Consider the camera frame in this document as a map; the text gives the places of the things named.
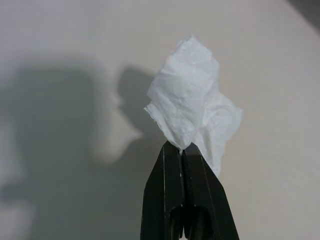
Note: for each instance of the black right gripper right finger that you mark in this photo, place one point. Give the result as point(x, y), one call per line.
point(207, 200)

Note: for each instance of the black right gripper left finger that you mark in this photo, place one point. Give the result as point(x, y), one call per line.
point(162, 195)

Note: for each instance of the white tissue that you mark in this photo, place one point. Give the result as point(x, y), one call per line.
point(190, 95)

